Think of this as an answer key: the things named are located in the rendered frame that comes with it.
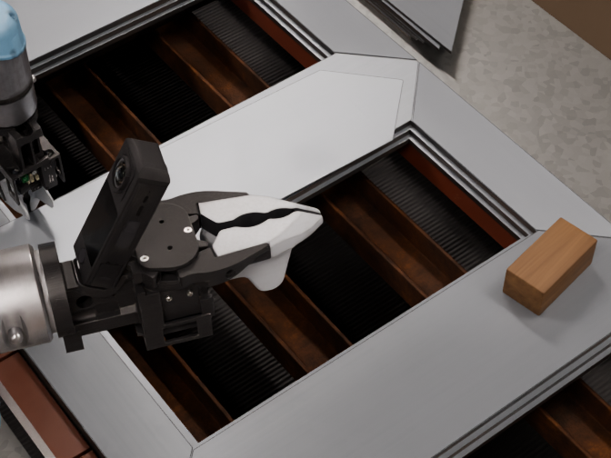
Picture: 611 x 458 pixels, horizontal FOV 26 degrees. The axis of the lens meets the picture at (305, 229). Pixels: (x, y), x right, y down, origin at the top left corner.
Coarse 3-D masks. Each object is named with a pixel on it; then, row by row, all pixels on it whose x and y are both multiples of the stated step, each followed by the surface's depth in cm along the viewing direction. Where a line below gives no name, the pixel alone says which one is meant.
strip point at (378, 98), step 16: (336, 80) 198; (352, 80) 198; (368, 80) 198; (384, 80) 198; (400, 80) 198; (352, 96) 196; (368, 96) 196; (384, 96) 196; (400, 96) 196; (368, 112) 194; (384, 112) 194; (384, 128) 192
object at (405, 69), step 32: (160, 0) 210; (192, 0) 213; (256, 0) 213; (96, 32) 206; (128, 32) 208; (288, 32) 208; (32, 64) 202; (64, 64) 204; (320, 64) 201; (352, 64) 201; (384, 64) 201; (416, 64) 201; (256, 96) 196; (192, 128) 192; (416, 128) 193; (448, 160) 189; (320, 192) 187; (480, 192) 185; (512, 224) 182; (608, 352) 169; (544, 384) 165; (512, 416) 163; (96, 448) 159; (448, 448) 158
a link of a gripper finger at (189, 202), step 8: (200, 192) 102; (208, 192) 102; (216, 192) 102; (224, 192) 102; (232, 192) 102; (240, 192) 102; (168, 200) 101; (176, 200) 101; (184, 200) 101; (192, 200) 101; (200, 200) 101; (208, 200) 101; (184, 208) 101; (192, 208) 101; (200, 216) 100; (200, 224) 101
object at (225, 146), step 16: (208, 128) 192; (224, 128) 192; (240, 128) 192; (192, 144) 190; (208, 144) 190; (224, 144) 190; (240, 144) 190; (256, 144) 190; (208, 160) 188; (224, 160) 188; (240, 160) 188; (256, 160) 188; (272, 160) 188; (224, 176) 186; (240, 176) 186; (256, 176) 186; (272, 176) 186; (256, 192) 184; (272, 192) 184; (288, 192) 184
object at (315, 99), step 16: (304, 80) 198; (320, 80) 198; (288, 96) 196; (304, 96) 196; (320, 96) 196; (336, 96) 196; (304, 112) 194; (320, 112) 194; (336, 112) 194; (352, 112) 194; (320, 128) 192; (336, 128) 192; (352, 128) 192; (368, 128) 192; (336, 144) 190; (352, 144) 190; (368, 144) 190; (384, 144) 190; (352, 160) 188
